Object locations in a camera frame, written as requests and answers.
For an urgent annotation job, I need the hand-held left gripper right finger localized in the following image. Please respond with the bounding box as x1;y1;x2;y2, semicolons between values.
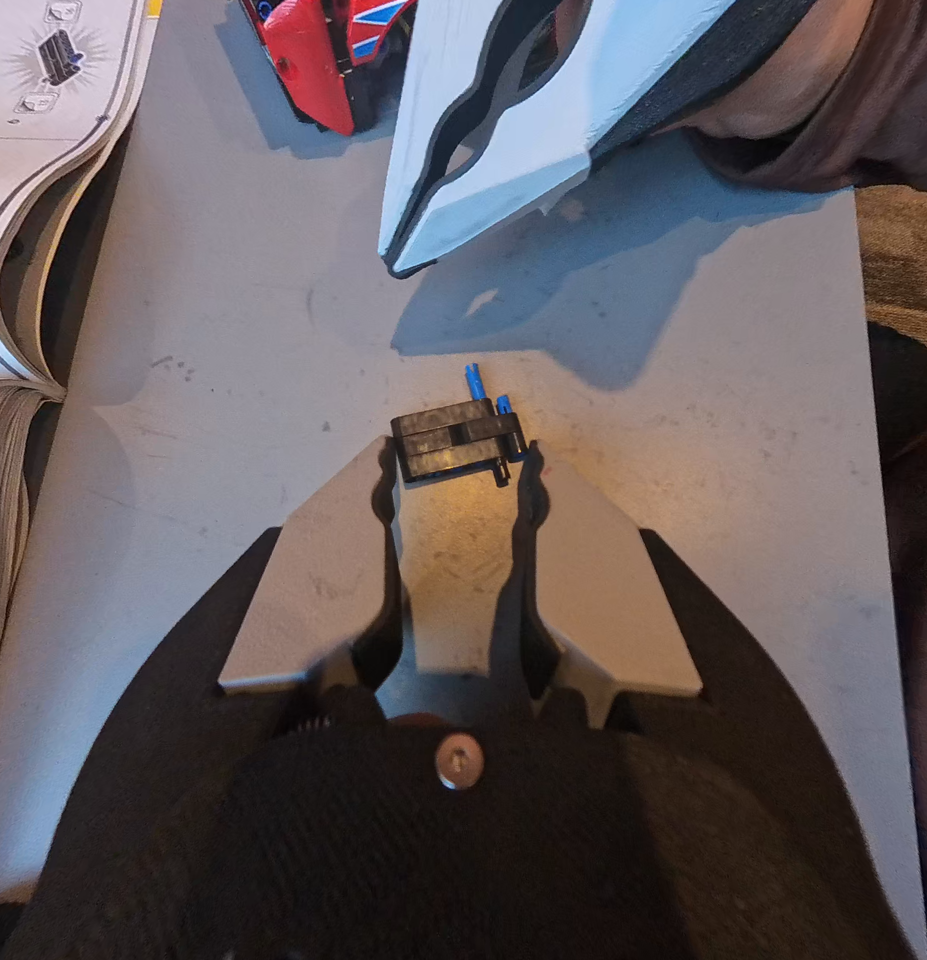
508;441;703;729

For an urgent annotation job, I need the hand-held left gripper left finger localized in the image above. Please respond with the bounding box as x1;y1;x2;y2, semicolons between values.
218;437;405;695

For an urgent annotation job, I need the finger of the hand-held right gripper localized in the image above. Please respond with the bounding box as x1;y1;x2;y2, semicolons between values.
390;0;736;280
378;0;511;261

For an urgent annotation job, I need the black toy brick assembly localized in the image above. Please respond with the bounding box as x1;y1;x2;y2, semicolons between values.
390;397;526;490

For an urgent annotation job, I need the person's right forearm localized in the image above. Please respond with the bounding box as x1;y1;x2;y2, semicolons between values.
684;0;927;195

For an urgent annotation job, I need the white desk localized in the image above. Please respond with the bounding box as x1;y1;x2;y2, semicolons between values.
0;0;927;960

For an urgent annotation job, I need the red toy car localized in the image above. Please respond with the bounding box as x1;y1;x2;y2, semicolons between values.
238;0;420;138

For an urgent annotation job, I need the open instruction book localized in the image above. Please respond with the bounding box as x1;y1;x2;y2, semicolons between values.
0;0;155;700

